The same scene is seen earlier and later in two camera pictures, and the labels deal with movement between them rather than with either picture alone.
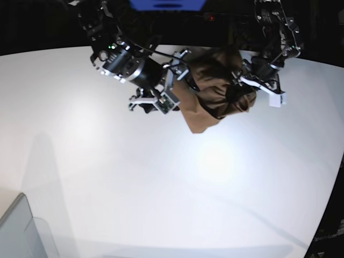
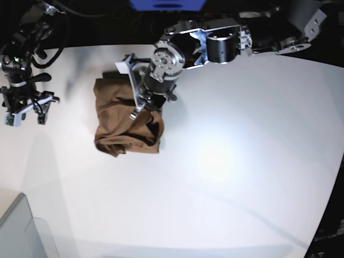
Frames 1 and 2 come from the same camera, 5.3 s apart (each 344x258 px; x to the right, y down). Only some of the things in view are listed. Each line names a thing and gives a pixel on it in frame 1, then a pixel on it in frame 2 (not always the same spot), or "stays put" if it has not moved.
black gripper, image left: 151,74 -> 22,95
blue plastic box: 167,5 stays put
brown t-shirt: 209,94 -> 116,133
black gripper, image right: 262,69 -> 149,85
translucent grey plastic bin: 23,236 stays put
